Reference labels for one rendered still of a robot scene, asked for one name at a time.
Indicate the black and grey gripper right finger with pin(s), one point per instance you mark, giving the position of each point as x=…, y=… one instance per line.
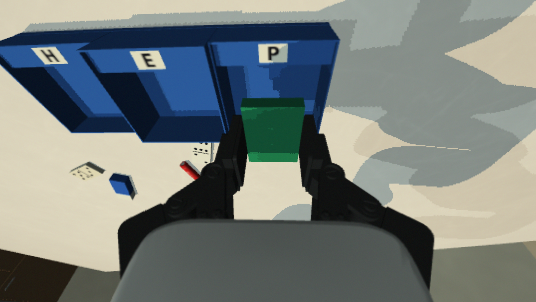
x=334, y=196

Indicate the grey and cream domino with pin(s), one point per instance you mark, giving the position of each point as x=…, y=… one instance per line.
x=86, y=171

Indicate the blue rack of bins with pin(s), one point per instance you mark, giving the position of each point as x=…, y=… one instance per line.
x=271, y=60

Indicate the white domino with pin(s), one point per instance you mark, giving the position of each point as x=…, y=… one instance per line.
x=201, y=153

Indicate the red aaa battery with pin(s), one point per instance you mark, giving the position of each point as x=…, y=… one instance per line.
x=185, y=166

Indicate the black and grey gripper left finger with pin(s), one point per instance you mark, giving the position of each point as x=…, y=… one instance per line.
x=211, y=194

